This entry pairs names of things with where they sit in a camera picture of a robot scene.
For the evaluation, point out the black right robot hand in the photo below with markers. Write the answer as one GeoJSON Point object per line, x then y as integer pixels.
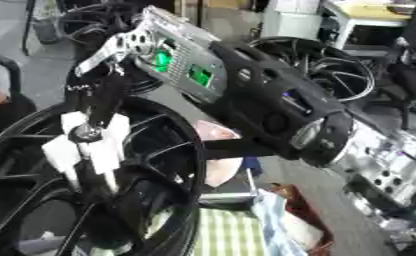
{"type": "Point", "coordinates": [98, 95]}

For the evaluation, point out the silver and black right robot arm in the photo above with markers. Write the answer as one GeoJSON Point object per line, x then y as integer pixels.
{"type": "Point", "coordinates": [258, 90]}

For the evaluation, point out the black spoked wheel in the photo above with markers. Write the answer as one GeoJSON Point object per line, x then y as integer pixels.
{"type": "Point", "coordinates": [170, 160]}

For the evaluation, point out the black wheel with silver rim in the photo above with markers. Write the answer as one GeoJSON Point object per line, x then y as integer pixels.
{"type": "Point", "coordinates": [348, 71]}

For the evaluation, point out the black round tyre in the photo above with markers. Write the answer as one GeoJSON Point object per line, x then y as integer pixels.
{"type": "Point", "coordinates": [92, 23]}

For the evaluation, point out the black stand pole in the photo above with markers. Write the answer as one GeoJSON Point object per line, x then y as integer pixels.
{"type": "Point", "coordinates": [28, 26]}

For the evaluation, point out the pink and white round object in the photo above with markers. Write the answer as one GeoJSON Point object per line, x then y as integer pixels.
{"type": "Point", "coordinates": [220, 166]}

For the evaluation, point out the white cabinet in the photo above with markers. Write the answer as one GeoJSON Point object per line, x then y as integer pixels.
{"type": "Point", "coordinates": [290, 20]}

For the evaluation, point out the blue and white cloth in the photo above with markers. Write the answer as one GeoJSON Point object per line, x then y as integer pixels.
{"type": "Point", "coordinates": [273, 226]}

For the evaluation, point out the white desk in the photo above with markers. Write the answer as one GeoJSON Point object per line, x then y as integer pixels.
{"type": "Point", "coordinates": [363, 16]}

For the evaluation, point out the black office chair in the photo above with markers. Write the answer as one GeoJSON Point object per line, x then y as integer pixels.
{"type": "Point", "coordinates": [413, 73]}

